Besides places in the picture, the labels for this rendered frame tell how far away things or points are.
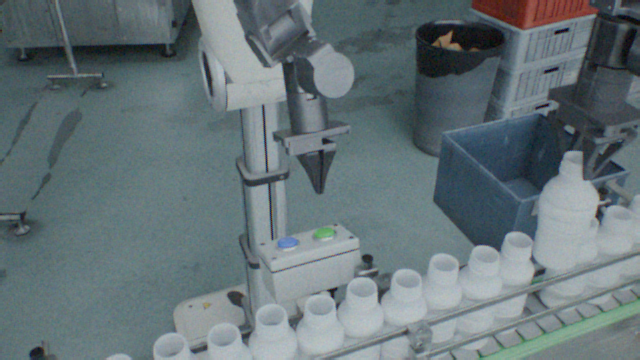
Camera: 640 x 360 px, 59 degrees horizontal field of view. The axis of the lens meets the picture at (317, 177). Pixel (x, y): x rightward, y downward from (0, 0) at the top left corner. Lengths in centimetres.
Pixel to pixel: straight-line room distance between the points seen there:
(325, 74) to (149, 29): 367
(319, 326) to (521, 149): 110
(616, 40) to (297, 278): 51
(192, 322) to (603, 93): 149
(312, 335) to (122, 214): 220
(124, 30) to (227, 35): 332
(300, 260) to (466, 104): 224
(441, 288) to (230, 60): 60
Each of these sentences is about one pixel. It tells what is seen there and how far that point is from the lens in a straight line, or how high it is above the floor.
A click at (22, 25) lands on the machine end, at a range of 460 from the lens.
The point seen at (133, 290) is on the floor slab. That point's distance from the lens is 244.
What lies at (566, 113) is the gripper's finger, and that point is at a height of 136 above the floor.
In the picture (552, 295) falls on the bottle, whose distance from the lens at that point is 96.
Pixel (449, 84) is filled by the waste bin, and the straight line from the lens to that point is 291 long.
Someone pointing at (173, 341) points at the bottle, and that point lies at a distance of 70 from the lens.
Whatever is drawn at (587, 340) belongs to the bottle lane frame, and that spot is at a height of 96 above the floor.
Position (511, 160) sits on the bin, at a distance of 168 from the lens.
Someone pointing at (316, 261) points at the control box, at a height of 111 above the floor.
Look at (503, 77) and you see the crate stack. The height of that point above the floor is 38.
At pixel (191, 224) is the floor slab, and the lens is 270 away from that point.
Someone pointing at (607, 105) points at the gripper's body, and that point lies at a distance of 73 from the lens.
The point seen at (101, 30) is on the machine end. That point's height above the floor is 23.
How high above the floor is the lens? 168
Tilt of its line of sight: 35 degrees down
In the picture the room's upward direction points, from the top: straight up
